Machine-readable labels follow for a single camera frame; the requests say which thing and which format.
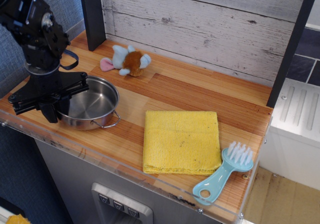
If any right dark shelf post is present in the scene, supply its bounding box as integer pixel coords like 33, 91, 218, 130
266, 0, 315, 108

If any white ribbed cabinet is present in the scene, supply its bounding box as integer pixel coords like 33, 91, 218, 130
259, 78, 320, 190

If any clear acrylic edge guard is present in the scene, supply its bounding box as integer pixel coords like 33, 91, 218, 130
0, 110, 266, 222

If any light blue scrub brush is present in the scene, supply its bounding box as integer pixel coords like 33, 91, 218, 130
192, 141, 254, 206

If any blue brown plush elephant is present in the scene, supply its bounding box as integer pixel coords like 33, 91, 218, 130
100, 45, 152, 77

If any dark shelf post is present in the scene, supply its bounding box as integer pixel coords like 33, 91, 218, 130
81, 0, 106, 51
266, 0, 315, 108

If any yellow folded cloth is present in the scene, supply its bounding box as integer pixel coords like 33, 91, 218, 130
142, 110, 222, 176

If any stainless steel pot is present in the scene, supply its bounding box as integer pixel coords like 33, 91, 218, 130
57, 75, 121, 131

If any yellow black object bottom left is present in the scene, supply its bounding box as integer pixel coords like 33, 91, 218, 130
0, 205, 31, 224

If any silver dispenser button panel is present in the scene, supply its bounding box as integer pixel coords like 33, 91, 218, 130
91, 182, 154, 224

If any left dark shelf post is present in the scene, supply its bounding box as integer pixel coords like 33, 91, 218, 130
81, 0, 106, 51

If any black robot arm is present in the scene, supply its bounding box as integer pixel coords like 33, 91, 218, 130
0, 0, 89, 123

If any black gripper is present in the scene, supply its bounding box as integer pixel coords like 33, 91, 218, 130
8, 70, 89, 123

